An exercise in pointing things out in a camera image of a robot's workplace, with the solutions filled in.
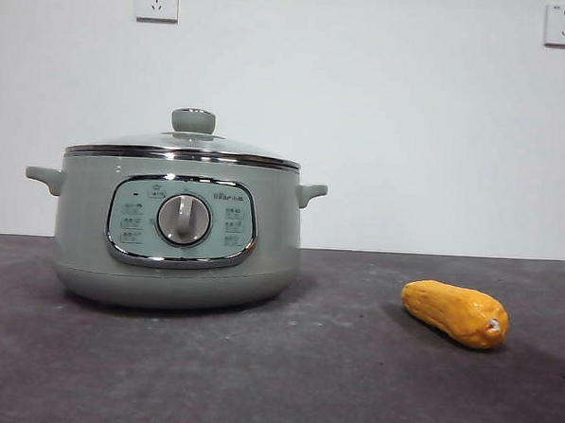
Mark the sage green electric cooking pot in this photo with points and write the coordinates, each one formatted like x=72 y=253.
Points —
x=83 y=220

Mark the glass lid with green knob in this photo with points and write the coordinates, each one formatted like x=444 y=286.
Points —
x=192 y=120

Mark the yellow corn cob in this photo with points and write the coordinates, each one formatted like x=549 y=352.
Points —
x=452 y=310

